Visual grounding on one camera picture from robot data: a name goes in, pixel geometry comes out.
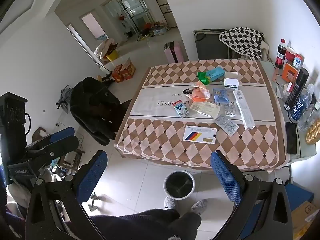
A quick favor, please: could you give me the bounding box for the grey fluffy right slipper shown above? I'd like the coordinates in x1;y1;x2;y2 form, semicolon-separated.
191;199;208;214

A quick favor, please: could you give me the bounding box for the orange plastic bag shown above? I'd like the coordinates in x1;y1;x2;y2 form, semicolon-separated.
191;81;210;102

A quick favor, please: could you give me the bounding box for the orange box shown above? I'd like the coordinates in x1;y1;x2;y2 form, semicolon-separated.
282;61;299;82

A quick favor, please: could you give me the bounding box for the yellow bin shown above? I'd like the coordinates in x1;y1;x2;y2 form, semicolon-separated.
105;50;119;62

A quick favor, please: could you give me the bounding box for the large silver blister pack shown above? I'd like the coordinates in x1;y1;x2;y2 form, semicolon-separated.
215;115;240;137

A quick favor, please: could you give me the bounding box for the beige paper sachet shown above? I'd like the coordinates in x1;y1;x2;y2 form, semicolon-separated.
189;101;220;118

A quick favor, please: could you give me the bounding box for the grey backpack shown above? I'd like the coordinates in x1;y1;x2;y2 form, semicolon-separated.
56;85;73;113

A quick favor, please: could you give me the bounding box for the teal box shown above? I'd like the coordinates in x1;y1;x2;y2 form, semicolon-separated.
205;67;225;82

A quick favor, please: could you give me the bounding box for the brown cardboard box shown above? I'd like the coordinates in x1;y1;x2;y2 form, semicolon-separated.
291;200;320;240

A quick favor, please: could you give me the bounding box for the black spray can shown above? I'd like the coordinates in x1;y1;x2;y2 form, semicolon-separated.
284;67;310;112

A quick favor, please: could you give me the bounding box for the black jacket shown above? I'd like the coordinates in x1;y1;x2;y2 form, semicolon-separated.
69;77;128;145

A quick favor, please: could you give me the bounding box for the green snack packet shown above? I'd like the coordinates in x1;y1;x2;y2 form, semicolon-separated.
197;71;213;85

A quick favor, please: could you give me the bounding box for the pink suitcase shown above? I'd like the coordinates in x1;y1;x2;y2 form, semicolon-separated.
172;42;185;63

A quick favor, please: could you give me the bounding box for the dark wooden stool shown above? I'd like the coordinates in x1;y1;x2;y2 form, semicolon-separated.
62;149;85;174

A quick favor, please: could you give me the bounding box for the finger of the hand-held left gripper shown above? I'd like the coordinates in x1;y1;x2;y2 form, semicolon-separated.
25;136;80;169
26;127;75;152

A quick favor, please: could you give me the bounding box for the red cup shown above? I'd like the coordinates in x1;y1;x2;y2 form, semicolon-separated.
284;46;297;68

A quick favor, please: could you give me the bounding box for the white box with coloured stripes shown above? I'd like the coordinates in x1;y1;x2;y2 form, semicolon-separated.
183;125;217;145

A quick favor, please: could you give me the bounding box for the black phone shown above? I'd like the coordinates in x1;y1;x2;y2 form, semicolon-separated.
286;122;297;155

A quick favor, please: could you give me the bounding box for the plain blue box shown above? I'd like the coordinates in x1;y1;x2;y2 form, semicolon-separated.
285;184;314;215

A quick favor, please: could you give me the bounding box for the long white box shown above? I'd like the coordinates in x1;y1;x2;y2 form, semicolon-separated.
233;89;255;130

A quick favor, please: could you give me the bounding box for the grey folding bed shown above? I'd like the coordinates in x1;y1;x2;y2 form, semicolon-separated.
192;29;269;62

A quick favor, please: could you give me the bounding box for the person's left leg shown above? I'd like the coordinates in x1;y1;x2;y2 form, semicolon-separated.
90;209;180;240

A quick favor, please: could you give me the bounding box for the black white checkered blanket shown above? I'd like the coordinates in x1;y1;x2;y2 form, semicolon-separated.
219;27;265;60

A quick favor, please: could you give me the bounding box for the water bottle with blue label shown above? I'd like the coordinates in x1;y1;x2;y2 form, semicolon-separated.
290;84;315;123

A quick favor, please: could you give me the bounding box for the cola bottle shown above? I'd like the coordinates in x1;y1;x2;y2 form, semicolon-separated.
275;39;287;69

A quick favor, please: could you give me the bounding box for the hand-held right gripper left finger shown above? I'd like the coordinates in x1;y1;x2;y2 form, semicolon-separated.
25;150;108;240

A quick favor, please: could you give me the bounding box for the blue face mask packet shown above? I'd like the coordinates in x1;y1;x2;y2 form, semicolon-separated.
212;88;229;103

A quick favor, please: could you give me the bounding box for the clear plastic bottle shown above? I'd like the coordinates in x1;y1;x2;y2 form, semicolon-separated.
297;100;320;132

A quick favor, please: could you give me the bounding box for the white stuffed bag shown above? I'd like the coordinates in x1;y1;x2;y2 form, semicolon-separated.
94;39;118;58

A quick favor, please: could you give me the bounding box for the small blue white milk carton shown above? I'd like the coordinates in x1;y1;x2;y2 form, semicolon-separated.
174;100;189;118

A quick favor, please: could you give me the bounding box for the grey side table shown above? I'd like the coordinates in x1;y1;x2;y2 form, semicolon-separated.
260;61;320;160

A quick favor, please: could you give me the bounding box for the small orange carton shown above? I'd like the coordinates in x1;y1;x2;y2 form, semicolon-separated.
112;64;123;83

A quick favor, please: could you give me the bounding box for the black dumbbell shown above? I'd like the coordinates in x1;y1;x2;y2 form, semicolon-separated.
87;192;105;212

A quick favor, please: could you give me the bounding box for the small silver blister pack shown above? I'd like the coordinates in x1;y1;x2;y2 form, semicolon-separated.
224;104;237;117

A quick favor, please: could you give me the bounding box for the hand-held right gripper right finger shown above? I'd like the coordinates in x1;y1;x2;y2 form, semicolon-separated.
211;150;293;240

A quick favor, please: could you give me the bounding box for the white green medicine box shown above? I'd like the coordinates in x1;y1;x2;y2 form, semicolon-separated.
224;71;239;89

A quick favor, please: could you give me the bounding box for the white round trash bin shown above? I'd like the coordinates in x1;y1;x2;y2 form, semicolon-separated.
164;171;195;200

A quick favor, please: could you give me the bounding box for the large orange carton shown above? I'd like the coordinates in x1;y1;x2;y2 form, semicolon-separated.
120;57;136;80

